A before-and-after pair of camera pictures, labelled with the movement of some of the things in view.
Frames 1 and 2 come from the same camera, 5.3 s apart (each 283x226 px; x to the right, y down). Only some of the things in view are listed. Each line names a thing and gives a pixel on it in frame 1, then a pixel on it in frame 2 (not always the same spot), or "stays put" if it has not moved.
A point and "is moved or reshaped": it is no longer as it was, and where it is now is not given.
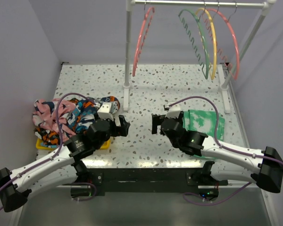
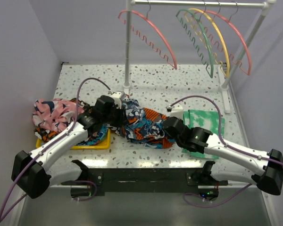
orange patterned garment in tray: x=49 y=139 stays put
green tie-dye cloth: x=205 y=122 stays put
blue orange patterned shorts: x=86 y=110 is moved or reshaped
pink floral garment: x=45 y=115 stays put
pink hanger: x=143 y=36 -> x=144 y=38
